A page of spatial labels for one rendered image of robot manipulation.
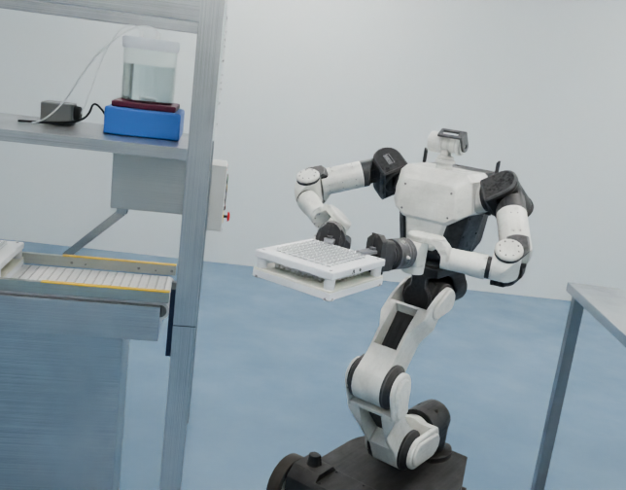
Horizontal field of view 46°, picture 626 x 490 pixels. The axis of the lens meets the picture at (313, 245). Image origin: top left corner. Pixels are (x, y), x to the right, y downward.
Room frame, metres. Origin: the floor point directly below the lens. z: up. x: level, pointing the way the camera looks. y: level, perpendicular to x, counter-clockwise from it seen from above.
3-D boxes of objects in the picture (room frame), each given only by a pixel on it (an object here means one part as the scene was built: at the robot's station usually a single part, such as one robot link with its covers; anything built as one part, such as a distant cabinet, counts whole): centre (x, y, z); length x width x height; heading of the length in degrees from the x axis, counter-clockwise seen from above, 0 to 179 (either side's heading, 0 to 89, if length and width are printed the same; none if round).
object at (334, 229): (2.07, -0.05, 1.03); 0.12 x 0.10 x 0.13; 177
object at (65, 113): (2.05, 0.74, 1.30); 0.10 x 0.07 x 0.06; 98
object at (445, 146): (2.36, -0.38, 1.32); 0.10 x 0.07 x 0.09; 55
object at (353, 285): (1.84, -0.03, 0.99); 0.24 x 0.24 x 0.02; 55
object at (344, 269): (1.84, -0.03, 1.03); 0.25 x 0.24 x 0.02; 55
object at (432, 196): (2.41, -0.42, 1.12); 0.34 x 0.30 x 0.36; 55
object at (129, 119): (2.07, 0.51, 1.32); 0.21 x 0.20 x 0.09; 8
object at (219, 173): (2.91, 0.41, 0.97); 0.17 x 0.06 x 0.26; 8
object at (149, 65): (2.06, 0.51, 1.45); 0.15 x 0.15 x 0.19
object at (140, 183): (2.16, 0.50, 1.14); 0.22 x 0.11 x 0.20; 98
